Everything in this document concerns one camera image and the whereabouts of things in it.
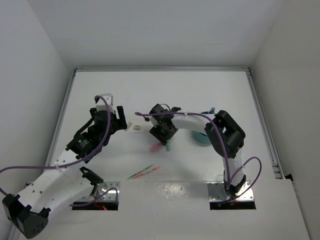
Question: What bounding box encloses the beige eraser block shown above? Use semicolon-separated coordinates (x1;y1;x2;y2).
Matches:
126;121;132;131

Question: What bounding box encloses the green highlighter marker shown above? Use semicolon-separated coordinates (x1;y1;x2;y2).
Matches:
165;141;172;152

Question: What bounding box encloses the pink highlighter marker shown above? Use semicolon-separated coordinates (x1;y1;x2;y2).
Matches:
149;142;163;153

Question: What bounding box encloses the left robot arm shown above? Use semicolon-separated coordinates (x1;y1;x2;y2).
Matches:
2;106;127;240

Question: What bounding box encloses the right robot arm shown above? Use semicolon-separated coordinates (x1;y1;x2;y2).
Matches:
144;104;246;197

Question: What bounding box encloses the small tan square box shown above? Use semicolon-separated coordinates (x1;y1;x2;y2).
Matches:
133;125;141;131

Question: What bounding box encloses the teal round divided container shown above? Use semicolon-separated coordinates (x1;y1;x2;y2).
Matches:
192;131;211;145

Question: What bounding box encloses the green thin pen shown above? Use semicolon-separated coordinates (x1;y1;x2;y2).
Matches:
126;164;154;180

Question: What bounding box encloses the red thin pen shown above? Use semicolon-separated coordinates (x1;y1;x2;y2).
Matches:
134;166;161;179

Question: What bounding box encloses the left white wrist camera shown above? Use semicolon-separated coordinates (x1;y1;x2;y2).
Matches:
94;93;114;112

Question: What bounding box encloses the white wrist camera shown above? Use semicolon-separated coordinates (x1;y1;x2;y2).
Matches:
94;93;114;112
145;117;154;123

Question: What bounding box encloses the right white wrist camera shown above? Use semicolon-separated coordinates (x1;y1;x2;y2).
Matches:
145;117;154;123

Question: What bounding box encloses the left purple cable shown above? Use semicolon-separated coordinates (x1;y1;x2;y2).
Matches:
0;95;120;208

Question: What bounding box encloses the purple cable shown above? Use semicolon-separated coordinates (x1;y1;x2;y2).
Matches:
134;111;263;203
0;95;120;208

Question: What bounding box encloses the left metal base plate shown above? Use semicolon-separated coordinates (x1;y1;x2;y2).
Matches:
94;181;121;203

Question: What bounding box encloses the metal base plate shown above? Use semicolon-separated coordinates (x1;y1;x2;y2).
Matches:
94;181;121;203
207;181;255;202

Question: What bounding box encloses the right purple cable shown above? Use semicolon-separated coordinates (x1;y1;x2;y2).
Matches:
134;111;263;203

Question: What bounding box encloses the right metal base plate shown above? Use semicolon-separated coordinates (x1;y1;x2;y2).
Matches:
207;181;255;202

